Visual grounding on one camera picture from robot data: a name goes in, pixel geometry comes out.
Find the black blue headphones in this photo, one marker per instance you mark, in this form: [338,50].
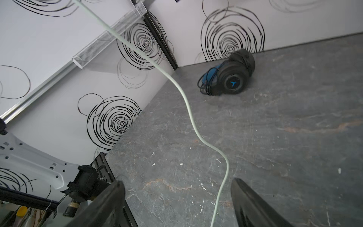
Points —
[230,77]

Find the mint green headphones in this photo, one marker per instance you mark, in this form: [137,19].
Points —
[182,93]

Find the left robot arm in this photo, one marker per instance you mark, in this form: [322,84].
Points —
[19,162]

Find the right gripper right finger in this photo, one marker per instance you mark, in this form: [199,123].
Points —
[251,210]

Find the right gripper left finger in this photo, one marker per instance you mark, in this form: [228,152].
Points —
[105,211]

